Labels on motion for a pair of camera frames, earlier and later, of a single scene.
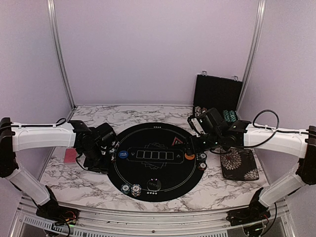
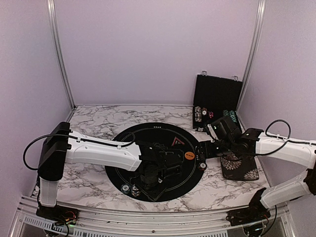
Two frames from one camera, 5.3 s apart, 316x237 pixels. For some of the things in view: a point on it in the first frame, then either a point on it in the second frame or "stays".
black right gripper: [193, 144] to [205, 151]
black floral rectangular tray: [239, 164] stays
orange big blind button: [189, 157] stays
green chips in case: [229, 116] stays
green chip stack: [125, 188] stays
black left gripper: [105, 167] to [153, 195]
